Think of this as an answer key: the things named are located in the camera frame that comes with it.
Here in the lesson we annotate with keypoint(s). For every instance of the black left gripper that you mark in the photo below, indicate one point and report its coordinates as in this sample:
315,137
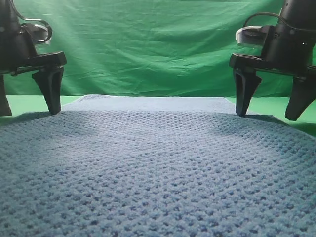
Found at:
286,51

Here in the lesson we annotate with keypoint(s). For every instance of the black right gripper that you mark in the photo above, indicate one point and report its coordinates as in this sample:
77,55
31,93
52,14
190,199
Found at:
18,55

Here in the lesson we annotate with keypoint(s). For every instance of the blue waffle-weave towel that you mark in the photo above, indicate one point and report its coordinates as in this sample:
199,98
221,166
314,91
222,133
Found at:
155,167

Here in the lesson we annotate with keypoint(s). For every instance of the green backdrop cloth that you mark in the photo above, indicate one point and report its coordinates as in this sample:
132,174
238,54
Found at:
146,47

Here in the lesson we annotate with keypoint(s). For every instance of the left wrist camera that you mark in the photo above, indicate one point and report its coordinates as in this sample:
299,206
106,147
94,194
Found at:
251,36

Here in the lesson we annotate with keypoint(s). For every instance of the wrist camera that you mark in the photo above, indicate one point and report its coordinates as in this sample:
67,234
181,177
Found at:
40,34
251,36

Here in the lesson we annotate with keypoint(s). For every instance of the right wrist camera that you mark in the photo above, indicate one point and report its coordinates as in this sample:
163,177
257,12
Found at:
40,34

